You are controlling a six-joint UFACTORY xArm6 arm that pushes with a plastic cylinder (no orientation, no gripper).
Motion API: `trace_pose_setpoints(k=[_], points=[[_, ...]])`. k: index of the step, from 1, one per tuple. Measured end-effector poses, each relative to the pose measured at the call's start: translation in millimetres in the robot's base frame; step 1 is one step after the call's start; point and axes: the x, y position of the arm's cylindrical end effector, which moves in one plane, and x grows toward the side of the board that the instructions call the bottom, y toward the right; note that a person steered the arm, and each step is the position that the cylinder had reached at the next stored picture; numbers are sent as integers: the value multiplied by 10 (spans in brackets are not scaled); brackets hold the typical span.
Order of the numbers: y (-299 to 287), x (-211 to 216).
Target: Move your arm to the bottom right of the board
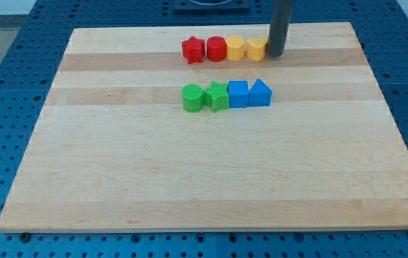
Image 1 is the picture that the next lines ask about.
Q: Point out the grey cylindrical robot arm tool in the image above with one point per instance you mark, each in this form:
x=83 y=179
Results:
x=280 y=21

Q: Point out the light wooden board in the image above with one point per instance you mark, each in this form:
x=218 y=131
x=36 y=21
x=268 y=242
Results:
x=113 y=150

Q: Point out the green cylinder block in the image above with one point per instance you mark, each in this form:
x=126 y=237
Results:
x=192 y=96

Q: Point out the green star block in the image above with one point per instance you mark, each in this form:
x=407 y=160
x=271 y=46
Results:
x=216 y=96

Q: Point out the blue cube block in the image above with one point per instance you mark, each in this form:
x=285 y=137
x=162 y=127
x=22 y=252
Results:
x=238 y=93

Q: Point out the blue triangle block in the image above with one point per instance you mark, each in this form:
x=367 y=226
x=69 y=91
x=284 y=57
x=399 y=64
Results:
x=260 y=94

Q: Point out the red star block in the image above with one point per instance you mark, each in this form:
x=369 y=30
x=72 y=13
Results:
x=193 y=49

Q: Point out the red cylinder block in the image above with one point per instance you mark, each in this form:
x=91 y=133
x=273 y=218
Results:
x=216 y=48

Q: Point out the yellow pentagon block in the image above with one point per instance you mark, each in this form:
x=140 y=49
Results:
x=235 y=48

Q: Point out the yellow heart block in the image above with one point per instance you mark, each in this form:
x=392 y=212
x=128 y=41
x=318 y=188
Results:
x=256 y=48

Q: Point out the black screw front left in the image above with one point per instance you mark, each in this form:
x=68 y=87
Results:
x=24 y=237

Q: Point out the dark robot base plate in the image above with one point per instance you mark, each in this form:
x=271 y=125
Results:
x=210 y=5

